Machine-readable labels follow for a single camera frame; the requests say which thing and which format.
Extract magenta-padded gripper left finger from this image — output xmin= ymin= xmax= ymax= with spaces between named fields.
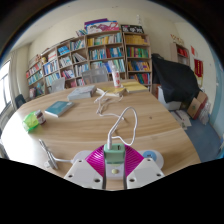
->
xmin=63 ymin=144 xmax=107 ymax=191

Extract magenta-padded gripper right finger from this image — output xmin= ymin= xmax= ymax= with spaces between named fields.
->
xmin=123 ymin=144 xmax=166 ymax=191

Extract green and white charger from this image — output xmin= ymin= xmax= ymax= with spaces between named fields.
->
xmin=103 ymin=142 xmax=127 ymax=181

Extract white power strip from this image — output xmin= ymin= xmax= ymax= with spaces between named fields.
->
xmin=70 ymin=149 xmax=165 ymax=170

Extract papers on floor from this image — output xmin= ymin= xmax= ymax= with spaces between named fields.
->
xmin=171 ymin=109 xmax=193 ymax=130

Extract teal book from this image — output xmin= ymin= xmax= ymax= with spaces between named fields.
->
xmin=44 ymin=100 xmax=76 ymax=118

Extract white box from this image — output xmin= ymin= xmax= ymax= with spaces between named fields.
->
xmin=157 ymin=85 xmax=183 ymax=112

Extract small dark jar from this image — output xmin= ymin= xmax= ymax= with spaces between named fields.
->
xmin=34 ymin=109 xmax=47 ymax=126

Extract grey book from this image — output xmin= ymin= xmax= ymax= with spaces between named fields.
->
xmin=67 ymin=84 xmax=98 ymax=102

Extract thin yellow book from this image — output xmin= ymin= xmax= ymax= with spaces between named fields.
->
xmin=95 ymin=85 xmax=127 ymax=98

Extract green plastic bag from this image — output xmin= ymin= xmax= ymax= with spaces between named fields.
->
xmin=22 ymin=110 xmax=40 ymax=133

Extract brown cardboard box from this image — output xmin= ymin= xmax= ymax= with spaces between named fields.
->
xmin=186 ymin=91 xmax=209 ymax=120

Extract small grey mesh chair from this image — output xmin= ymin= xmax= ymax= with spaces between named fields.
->
xmin=50 ymin=77 xmax=66 ymax=94

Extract large grey mesh chair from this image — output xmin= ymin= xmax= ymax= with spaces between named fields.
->
xmin=81 ymin=67 xmax=110 ymax=85

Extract white bottle with red label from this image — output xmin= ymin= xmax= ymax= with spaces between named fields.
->
xmin=111 ymin=64 xmax=123 ymax=89

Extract blue chair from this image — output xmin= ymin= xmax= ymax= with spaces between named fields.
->
xmin=218 ymin=133 xmax=224 ymax=158

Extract black cloth cover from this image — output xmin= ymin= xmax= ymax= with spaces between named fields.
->
xmin=151 ymin=53 xmax=202 ymax=105

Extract dark office chair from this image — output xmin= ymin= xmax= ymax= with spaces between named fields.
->
xmin=13 ymin=93 xmax=27 ymax=109

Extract wooden bookshelf unit with books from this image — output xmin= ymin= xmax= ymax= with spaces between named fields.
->
xmin=25 ymin=18 xmax=154 ymax=101

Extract window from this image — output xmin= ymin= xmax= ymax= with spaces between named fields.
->
xmin=0 ymin=61 xmax=13 ymax=116

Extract small wooden shelf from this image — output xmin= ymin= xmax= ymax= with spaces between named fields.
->
xmin=170 ymin=42 xmax=191 ymax=67

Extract white charger cable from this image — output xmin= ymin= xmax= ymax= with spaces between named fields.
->
xmin=95 ymin=89 xmax=139 ymax=150

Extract white power strip cable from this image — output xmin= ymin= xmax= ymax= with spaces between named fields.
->
xmin=38 ymin=138 xmax=75 ymax=170

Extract red wall banner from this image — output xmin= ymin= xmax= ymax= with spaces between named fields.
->
xmin=193 ymin=58 xmax=204 ymax=79

